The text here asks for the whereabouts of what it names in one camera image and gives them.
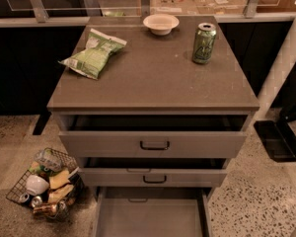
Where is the grey bottom drawer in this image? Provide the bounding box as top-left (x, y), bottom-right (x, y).
top-left (92, 188), bottom-right (212, 237)

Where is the grey drawer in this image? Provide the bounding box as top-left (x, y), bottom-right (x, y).
top-left (80, 158), bottom-right (227, 188)
top-left (59, 128), bottom-right (246, 158)
top-left (92, 188), bottom-right (212, 237)

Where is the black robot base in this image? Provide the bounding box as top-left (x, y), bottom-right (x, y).
top-left (254, 104), bottom-right (296, 162)

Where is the grey drawer cabinet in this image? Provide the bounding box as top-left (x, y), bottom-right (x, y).
top-left (46, 15), bottom-right (260, 237)

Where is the grey top drawer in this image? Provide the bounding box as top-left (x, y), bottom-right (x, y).
top-left (59, 128), bottom-right (246, 158)

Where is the grey middle drawer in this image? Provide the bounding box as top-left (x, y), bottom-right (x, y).
top-left (80, 158), bottom-right (227, 188)

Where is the green soda can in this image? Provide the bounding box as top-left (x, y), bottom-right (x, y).
top-left (192, 23), bottom-right (216, 64)

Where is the yellow sponge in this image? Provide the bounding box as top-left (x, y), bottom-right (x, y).
top-left (49, 169), bottom-right (69, 190)

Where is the white bowl on cabinet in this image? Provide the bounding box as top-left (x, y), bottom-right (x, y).
top-left (143, 14), bottom-right (180, 36)

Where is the brown snack bag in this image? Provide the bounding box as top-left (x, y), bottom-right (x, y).
top-left (34, 201), bottom-right (68, 220)

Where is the clear plastic bottle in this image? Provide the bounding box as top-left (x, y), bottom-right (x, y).
top-left (35, 148), bottom-right (62, 172)

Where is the silver can in basket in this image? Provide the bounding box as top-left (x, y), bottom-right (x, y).
top-left (31, 196), bottom-right (42, 207)

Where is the white bowl in basket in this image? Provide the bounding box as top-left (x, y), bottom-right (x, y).
top-left (26, 175), bottom-right (49, 196)

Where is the green chip bag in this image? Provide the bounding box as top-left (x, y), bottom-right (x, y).
top-left (60, 29), bottom-right (127, 80)

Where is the blue silver can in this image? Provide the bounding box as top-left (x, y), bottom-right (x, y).
top-left (18, 193), bottom-right (31, 204)

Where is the black wire basket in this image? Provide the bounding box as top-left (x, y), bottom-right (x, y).
top-left (6, 148), bottom-right (84, 221)

